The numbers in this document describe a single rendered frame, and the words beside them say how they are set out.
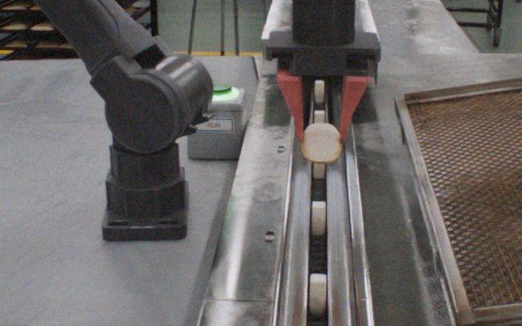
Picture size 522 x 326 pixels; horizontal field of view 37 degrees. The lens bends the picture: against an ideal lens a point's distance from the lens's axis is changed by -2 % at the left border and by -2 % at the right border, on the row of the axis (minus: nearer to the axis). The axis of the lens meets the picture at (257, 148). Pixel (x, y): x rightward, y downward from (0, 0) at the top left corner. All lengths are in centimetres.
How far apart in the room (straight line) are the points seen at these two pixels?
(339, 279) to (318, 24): 22
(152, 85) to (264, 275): 21
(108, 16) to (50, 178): 26
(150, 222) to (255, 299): 22
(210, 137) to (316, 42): 32
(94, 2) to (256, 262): 30
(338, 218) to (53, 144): 45
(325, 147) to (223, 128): 27
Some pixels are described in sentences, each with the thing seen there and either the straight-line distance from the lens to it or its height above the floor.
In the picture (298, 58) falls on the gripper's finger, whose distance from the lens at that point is 71.
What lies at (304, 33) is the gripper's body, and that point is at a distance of 72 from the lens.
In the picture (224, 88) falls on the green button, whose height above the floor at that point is 91.
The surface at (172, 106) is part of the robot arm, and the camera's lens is 75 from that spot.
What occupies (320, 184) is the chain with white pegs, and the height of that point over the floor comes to 84.
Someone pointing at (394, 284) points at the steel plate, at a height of 82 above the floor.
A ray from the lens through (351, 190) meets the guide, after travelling 82.
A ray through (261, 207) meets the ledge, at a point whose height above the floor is 86.
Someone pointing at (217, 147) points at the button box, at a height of 84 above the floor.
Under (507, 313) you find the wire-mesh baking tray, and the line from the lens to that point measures 57.
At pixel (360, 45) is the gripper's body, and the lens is 72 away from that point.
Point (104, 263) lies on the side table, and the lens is 78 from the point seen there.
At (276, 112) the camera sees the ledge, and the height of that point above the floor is 86.
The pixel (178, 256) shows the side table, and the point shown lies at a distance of 78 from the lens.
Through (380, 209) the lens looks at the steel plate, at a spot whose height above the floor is 82.
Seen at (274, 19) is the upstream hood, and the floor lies 92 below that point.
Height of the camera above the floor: 119
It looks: 21 degrees down
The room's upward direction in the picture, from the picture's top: straight up
